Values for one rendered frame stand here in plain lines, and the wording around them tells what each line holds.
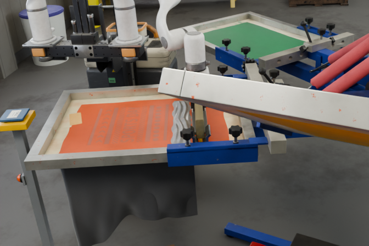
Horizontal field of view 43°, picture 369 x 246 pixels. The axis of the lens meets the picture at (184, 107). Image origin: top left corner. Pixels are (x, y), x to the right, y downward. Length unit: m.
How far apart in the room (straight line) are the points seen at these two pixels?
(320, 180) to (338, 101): 2.58
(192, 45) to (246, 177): 1.63
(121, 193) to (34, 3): 1.03
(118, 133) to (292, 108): 1.25
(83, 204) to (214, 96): 1.23
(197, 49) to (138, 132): 0.39
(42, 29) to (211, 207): 1.43
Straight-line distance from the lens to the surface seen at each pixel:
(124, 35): 2.18
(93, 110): 2.00
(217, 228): 2.75
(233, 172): 3.18
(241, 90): 0.62
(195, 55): 1.67
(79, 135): 1.81
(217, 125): 1.77
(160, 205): 1.77
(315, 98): 0.59
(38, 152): 1.69
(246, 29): 2.88
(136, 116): 1.89
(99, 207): 1.81
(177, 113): 1.87
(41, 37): 2.36
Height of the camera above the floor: 1.80
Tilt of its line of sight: 26 degrees down
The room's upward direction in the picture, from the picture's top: 4 degrees counter-clockwise
